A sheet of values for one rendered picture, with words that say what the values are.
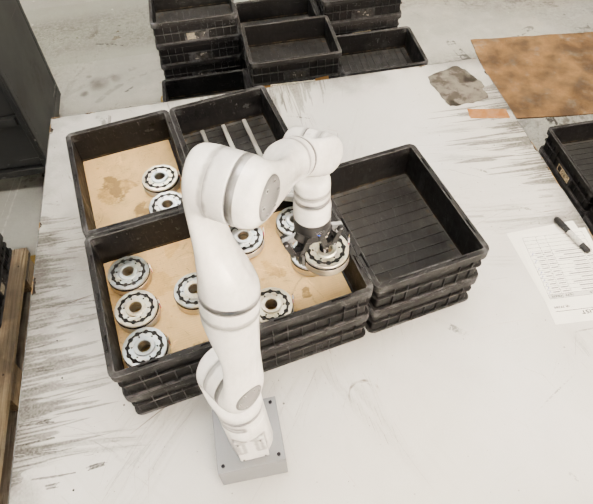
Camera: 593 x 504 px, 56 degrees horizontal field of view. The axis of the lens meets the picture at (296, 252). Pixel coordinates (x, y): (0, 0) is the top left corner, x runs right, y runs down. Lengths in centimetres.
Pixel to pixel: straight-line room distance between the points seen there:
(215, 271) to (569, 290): 113
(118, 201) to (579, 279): 129
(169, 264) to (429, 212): 71
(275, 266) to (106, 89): 228
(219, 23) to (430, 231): 166
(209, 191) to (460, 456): 93
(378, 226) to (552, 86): 219
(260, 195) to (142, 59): 307
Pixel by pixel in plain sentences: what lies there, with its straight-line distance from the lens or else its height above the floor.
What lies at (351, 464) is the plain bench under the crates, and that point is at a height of 70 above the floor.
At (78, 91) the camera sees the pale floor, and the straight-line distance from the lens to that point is 355.
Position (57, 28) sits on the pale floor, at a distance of 416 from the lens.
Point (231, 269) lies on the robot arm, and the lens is 76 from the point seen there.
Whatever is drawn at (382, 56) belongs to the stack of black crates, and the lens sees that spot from 287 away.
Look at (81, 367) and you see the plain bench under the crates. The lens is 153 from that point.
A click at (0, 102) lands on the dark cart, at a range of 269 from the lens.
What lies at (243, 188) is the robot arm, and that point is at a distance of 64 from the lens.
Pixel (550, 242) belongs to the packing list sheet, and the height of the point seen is 70.
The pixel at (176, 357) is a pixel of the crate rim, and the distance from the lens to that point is 121.
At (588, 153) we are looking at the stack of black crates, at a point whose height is 27.
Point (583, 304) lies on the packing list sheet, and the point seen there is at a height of 70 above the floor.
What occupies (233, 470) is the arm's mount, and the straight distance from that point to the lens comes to 125.
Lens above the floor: 199
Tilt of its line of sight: 54 degrees down
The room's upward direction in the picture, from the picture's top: 3 degrees counter-clockwise
